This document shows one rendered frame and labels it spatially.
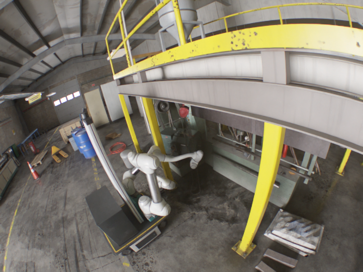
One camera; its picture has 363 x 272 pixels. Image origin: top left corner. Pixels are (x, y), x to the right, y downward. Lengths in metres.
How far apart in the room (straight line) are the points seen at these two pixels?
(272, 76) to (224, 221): 1.99
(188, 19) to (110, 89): 5.96
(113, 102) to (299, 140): 7.58
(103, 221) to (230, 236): 1.56
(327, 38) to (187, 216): 2.43
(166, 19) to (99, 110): 6.18
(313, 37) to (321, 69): 0.49
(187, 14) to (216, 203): 3.09
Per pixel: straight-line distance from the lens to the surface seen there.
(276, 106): 0.82
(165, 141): 2.82
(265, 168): 0.96
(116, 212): 1.69
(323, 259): 2.47
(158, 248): 2.25
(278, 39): 0.72
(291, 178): 2.15
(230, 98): 0.96
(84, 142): 5.04
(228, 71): 1.46
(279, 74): 0.74
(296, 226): 2.15
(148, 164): 1.35
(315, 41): 0.69
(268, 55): 0.75
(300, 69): 1.18
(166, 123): 3.29
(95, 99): 7.94
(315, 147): 1.86
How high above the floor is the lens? 2.01
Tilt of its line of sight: 26 degrees down
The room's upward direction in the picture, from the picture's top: 11 degrees counter-clockwise
